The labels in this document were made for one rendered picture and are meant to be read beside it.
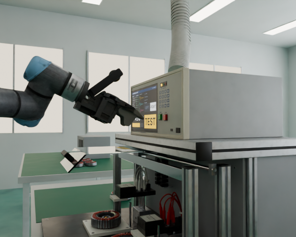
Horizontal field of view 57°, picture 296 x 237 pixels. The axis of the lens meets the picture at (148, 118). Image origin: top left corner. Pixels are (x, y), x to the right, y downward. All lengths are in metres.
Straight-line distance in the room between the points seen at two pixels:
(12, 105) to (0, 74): 4.83
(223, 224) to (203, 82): 0.39
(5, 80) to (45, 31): 1.18
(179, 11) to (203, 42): 4.52
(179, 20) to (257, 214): 1.87
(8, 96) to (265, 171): 0.71
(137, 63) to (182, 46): 3.80
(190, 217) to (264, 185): 0.25
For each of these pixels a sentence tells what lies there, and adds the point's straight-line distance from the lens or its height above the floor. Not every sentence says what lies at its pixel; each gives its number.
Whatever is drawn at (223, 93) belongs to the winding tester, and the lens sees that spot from 0.86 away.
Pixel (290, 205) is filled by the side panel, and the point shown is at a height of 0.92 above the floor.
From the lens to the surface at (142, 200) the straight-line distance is 1.13.
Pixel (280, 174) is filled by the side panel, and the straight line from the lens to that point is 0.88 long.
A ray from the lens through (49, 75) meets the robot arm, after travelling 0.79.
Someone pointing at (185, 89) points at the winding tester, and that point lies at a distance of 0.78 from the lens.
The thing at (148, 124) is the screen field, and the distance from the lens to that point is 0.99.
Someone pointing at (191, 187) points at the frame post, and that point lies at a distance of 0.70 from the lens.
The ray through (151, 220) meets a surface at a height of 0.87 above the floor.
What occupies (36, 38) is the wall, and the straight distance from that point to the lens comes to 5.72.
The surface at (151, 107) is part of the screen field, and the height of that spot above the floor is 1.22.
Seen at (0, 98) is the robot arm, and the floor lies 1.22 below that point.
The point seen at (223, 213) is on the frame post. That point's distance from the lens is 0.76.
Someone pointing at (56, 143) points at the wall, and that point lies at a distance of 5.53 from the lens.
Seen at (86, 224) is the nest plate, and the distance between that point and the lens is 1.13.
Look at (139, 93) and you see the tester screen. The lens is 1.08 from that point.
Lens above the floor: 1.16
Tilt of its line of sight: 1 degrees up
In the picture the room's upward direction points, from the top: straight up
